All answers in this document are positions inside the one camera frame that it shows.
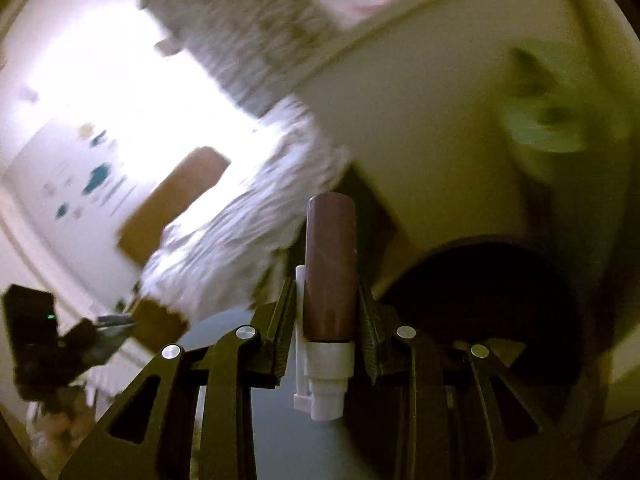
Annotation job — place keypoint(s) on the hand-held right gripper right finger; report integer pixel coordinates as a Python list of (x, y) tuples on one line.
[(367, 335)]

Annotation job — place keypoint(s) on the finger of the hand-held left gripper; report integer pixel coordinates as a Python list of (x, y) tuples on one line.
[(112, 335)]

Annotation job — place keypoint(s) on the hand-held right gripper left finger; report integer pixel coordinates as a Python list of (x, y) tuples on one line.
[(282, 331)]

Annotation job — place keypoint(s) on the brown bottle with white cap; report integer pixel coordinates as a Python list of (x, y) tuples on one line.
[(330, 260)]

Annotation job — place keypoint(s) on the black trash bin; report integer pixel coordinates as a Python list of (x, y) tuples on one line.
[(475, 300)]

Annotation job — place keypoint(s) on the person's left forearm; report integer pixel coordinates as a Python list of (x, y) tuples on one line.
[(65, 422)]

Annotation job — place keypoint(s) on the bed with white duvet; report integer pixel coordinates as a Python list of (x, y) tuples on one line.
[(240, 220)]

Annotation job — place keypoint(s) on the brown wooden headboard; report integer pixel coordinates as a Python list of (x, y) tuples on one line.
[(172, 205)]

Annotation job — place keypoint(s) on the white poster with teal shapes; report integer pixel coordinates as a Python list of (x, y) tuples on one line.
[(97, 175)]

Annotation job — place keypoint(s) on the white cabinet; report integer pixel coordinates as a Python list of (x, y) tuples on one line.
[(425, 135)]

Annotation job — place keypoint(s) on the patterned curtain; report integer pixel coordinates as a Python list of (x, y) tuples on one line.
[(240, 35)]

